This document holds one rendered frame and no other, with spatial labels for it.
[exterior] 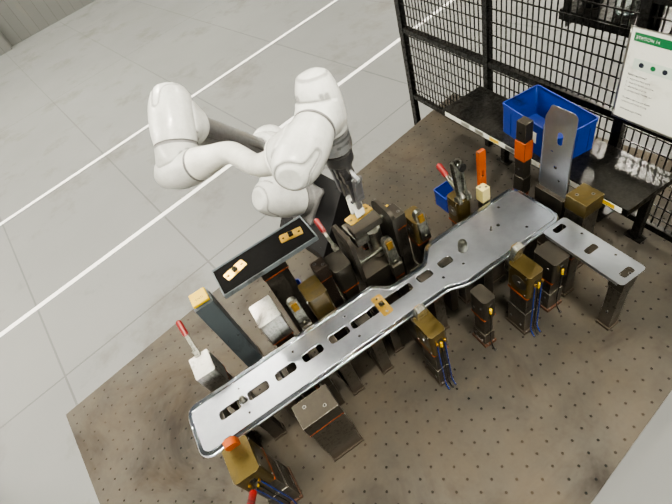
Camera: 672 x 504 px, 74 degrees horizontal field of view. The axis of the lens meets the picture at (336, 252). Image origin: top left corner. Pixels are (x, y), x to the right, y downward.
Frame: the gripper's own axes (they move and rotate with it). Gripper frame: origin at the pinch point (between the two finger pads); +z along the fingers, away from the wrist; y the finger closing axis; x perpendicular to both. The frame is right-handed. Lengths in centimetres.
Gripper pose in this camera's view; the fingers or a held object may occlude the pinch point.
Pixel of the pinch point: (355, 205)
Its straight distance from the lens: 128.3
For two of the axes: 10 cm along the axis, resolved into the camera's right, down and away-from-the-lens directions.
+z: 2.7, 6.2, 7.4
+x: 7.6, -6.1, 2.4
